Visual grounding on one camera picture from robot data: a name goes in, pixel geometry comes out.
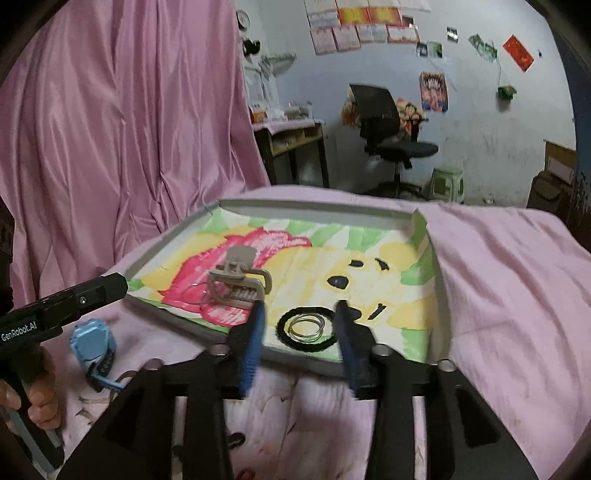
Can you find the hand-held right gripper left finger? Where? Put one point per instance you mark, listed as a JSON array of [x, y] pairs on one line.
[[254, 341]]

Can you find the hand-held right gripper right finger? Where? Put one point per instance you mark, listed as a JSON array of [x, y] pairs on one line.
[[346, 341]]

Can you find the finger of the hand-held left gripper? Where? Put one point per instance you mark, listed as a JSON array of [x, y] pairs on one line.
[[97, 288]]

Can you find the silver metal bangles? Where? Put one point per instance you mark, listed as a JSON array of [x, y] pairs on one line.
[[292, 328]]

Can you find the blue smartwatch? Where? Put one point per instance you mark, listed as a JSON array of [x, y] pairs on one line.
[[92, 337]]

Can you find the beige hair claw clip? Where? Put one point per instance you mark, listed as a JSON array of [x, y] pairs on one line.
[[231, 277]]

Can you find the grey shallow box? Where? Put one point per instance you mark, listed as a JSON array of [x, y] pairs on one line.
[[323, 210]]

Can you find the person's left hand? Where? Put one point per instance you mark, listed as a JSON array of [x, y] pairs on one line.
[[44, 392]]

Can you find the coloured drawing paper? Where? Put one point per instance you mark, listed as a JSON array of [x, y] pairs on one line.
[[304, 286]]

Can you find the small black clip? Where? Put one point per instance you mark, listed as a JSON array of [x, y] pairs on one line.
[[235, 439]]

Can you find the pink blanket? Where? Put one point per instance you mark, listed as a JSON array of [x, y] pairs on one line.
[[498, 300]]

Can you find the pink curtain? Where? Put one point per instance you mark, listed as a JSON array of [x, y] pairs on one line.
[[115, 115]]

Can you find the green plastic stool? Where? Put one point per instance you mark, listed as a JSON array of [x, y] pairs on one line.
[[445, 177]]

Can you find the black office chair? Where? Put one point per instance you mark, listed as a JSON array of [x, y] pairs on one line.
[[374, 115]]

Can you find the pile of desk clutter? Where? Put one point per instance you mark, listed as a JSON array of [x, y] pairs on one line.
[[286, 111]]

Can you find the dark storage bin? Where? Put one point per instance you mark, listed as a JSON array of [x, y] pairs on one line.
[[547, 194]]

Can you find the cardboard box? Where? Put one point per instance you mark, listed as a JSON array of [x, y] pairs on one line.
[[558, 161]]

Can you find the small green hanging ornament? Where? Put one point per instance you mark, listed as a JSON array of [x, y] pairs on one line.
[[506, 92]]

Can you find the dark blue printed curtain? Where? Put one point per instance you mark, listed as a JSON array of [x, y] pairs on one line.
[[565, 92]]

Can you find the dark frame desk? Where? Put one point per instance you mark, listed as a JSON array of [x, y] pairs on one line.
[[295, 134]]

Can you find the wide cartoon wall poster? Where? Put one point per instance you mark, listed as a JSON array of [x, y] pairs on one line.
[[411, 113]]

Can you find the tall cartoon wall poster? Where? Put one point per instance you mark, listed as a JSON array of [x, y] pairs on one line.
[[434, 92]]

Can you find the black wall ornament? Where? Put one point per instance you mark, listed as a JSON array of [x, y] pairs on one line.
[[251, 46]]

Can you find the round wall clock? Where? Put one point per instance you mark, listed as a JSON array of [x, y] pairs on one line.
[[243, 19]]

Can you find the group of wall certificates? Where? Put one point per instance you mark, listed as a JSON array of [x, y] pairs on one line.
[[360, 27]]

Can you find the tilted green wall photo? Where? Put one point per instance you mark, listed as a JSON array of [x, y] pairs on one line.
[[476, 41], [489, 51]]

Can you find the small dark wall photo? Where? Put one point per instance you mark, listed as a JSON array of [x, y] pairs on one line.
[[452, 34]]

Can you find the red paper wall square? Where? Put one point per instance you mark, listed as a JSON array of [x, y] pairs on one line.
[[518, 53]]

